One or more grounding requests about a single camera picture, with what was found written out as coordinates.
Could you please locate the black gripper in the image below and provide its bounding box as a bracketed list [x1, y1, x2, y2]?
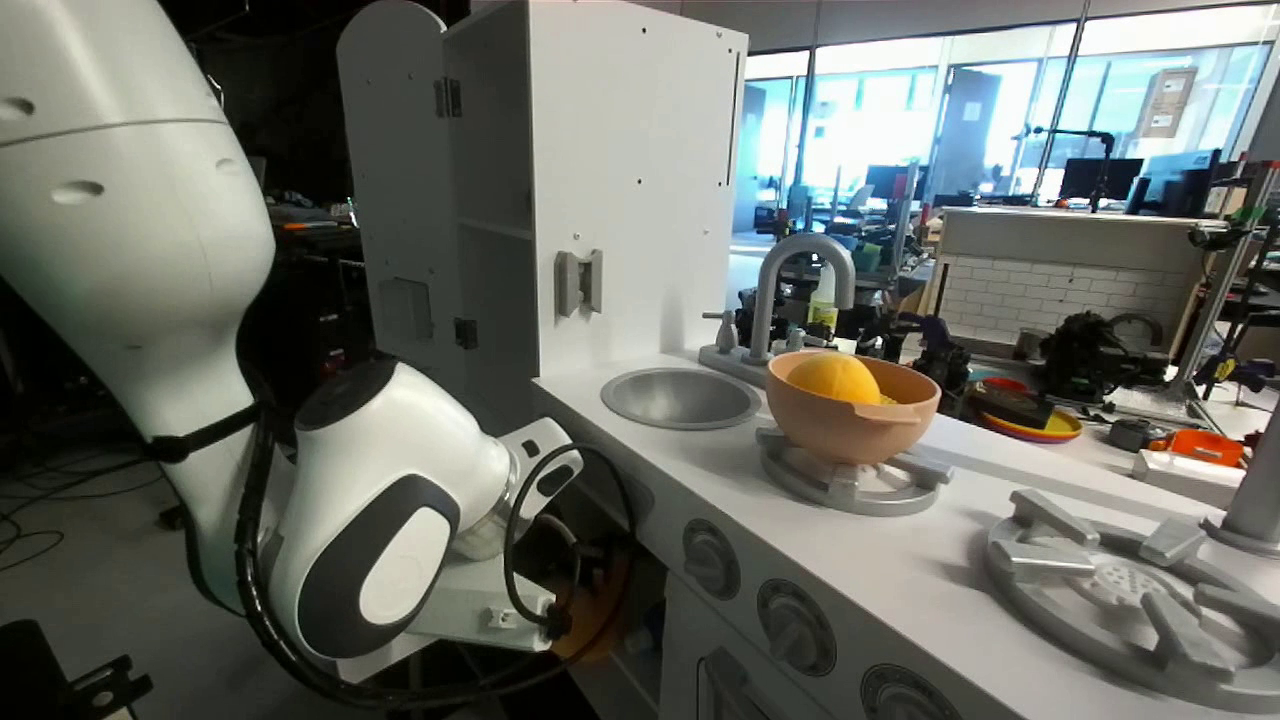
[532, 524, 587, 633]

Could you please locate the orange juice pitcher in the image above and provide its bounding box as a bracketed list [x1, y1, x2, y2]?
[552, 545, 637, 667]

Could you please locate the white spray bottle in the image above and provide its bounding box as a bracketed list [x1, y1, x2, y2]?
[804, 266, 842, 342]

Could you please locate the grey stove knob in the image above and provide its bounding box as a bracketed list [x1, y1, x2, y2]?
[681, 517, 745, 603]
[752, 577, 841, 680]
[856, 660, 969, 720]

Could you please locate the silver sink basin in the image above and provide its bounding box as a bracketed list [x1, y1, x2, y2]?
[594, 363, 768, 436]

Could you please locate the grey toy stove burner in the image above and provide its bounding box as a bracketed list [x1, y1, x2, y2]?
[752, 427, 955, 521]
[980, 483, 1280, 715]

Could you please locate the tan bowl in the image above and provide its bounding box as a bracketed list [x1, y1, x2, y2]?
[763, 350, 944, 471]

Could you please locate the yellow lemon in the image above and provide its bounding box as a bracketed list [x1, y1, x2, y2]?
[781, 350, 889, 414]

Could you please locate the grey toy faucet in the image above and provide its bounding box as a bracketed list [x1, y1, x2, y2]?
[696, 234, 861, 392]

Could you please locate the white toy kitchen body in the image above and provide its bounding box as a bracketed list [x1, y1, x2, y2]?
[332, 0, 1280, 720]

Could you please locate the orange round dish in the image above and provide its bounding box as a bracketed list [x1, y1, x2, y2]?
[969, 375, 1089, 448]

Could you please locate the black floor device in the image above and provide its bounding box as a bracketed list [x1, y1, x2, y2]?
[0, 615, 155, 720]

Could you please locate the black desk monitor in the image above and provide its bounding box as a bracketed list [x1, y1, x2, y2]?
[1057, 157, 1149, 208]

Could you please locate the grey toy wall phone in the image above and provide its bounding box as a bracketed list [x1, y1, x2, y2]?
[552, 250, 607, 320]

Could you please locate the grey upright post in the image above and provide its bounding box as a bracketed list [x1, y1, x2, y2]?
[1202, 395, 1280, 555]

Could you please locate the framed wall poster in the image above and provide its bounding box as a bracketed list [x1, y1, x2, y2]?
[1134, 63, 1198, 140]

